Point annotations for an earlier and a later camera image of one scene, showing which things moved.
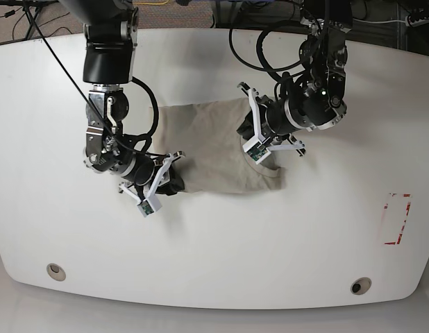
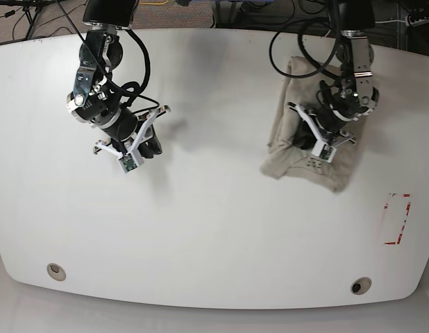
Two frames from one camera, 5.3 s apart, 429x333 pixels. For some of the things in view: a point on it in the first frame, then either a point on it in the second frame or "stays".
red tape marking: (407, 210) stays
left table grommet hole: (56, 272) stays
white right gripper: (258, 149) to (305, 138)
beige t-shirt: (213, 160) to (300, 84)
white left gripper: (152, 202) to (146, 141)
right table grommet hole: (360, 286) stays
